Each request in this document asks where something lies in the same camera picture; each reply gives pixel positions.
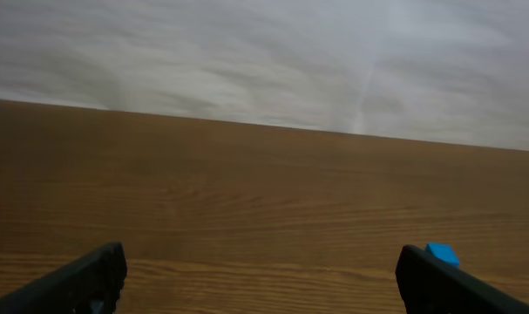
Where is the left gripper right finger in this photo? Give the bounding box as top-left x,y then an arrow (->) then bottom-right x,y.
395,244 -> 529,314

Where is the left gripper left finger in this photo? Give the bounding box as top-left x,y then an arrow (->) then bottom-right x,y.
0,242 -> 128,314

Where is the blue cube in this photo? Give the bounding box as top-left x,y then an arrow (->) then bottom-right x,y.
424,242 -> 461,269

